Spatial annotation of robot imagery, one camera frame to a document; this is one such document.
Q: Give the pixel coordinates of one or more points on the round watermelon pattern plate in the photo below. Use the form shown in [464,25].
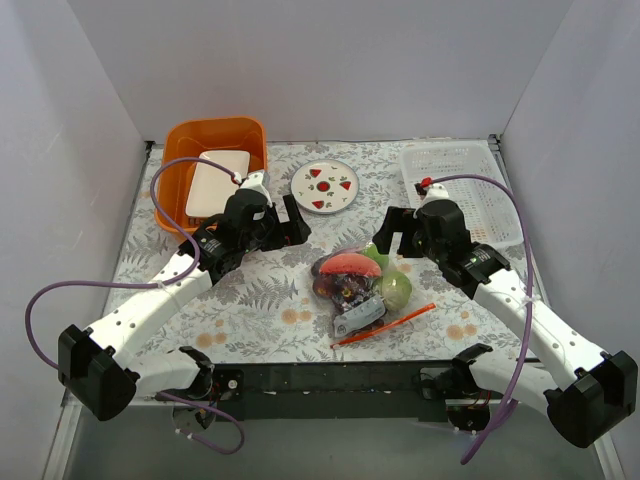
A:
[325,186]

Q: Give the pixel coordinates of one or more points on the fake red grape bunch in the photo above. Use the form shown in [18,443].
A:
[344,291]

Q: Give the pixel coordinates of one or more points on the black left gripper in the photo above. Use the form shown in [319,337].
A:
[282,232]

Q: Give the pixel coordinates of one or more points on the clear orange zip top bag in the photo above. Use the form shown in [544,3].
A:
[370,318]

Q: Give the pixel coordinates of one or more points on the orange plastic tub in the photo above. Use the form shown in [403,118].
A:
[188,140]

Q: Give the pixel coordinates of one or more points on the fake green lime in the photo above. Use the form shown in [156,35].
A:
[371,251]

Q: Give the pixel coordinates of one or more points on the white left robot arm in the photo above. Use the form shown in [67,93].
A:
[99,365]

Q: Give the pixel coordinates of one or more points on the fake watermelon slice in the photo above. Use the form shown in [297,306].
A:
[351,264]

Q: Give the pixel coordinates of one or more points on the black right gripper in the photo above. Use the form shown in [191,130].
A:
[401,236]

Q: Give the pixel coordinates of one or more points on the white plastic mesh basket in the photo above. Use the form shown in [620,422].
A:
[489,214]

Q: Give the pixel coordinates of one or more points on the fake green cabbage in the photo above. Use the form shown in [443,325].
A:
[395,289]

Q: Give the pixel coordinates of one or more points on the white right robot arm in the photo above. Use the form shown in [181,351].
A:
[584,391]

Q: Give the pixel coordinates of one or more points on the white rectangular plate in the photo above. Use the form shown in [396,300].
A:
[210,187]

